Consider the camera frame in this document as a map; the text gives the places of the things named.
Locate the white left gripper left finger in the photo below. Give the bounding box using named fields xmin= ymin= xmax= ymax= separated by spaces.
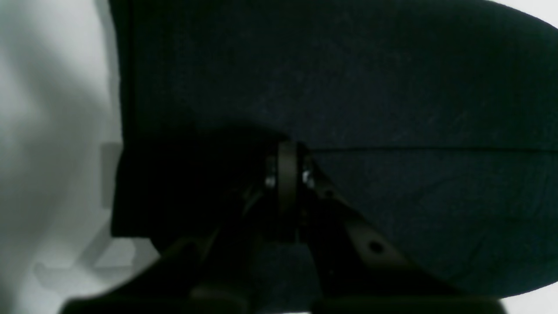
xmin=62 ymin=144 xmax=297 ymax=314

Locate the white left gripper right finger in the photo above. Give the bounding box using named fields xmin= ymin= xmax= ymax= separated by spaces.
xmin=299 ymin=152 xmax=506 ymax=314

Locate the black T-shirt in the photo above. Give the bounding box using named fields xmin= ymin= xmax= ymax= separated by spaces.
xmin=109 ymin=0 xmax=558 ymax=297

